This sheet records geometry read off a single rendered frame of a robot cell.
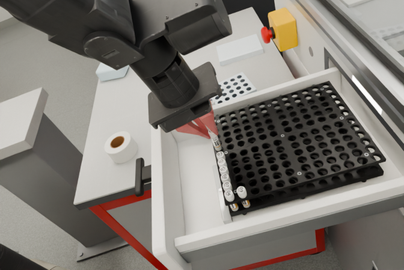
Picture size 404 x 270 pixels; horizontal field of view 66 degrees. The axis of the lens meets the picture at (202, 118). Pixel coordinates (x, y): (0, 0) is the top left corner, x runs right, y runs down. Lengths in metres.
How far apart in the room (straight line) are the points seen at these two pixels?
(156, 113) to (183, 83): 0.06
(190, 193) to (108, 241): 1.13
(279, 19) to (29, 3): 0.58
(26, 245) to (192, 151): 1.49
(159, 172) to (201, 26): 0.25
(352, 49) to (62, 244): 1.63
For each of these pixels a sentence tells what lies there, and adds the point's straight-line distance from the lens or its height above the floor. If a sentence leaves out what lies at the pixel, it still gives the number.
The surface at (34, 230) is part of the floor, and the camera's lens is 2.01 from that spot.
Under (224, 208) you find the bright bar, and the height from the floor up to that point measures 0.85.
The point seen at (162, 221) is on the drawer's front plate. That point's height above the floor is 0.93.
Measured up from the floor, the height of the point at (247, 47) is 0.78.
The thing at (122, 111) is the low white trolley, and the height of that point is 0.76.
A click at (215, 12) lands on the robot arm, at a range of 0.32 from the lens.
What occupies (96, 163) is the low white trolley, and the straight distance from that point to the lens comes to 0.82.
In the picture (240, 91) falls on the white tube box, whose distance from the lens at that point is 0.75.
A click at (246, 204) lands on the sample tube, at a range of 0.46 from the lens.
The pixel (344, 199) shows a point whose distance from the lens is 0.44.
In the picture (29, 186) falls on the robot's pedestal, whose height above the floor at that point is 0.53.
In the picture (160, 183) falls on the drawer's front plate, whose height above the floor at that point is 0.93.
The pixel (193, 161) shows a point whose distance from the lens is 0.59.
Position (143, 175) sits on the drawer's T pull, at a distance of 0.51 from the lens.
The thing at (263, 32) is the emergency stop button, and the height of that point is 0.89.
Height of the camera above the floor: 1.28
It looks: 43 degrees down
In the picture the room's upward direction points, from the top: 23 degrees counter-clockwise
